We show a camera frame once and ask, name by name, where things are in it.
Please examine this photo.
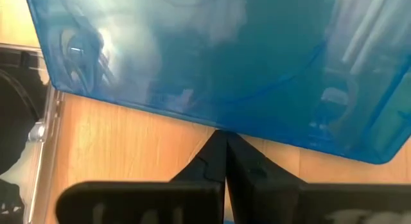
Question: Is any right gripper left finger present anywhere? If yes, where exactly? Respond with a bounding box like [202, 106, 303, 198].
[56, 130, 229, 224]

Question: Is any clear jewel case black inlay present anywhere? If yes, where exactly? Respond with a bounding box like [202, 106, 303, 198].
[0, 44, 65, 224]

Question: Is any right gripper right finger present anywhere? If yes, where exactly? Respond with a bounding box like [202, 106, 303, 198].
[226, 131, 411, 224]

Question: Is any blue jewel case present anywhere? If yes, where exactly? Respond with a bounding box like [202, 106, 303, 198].
[24, 0, 411, 165]

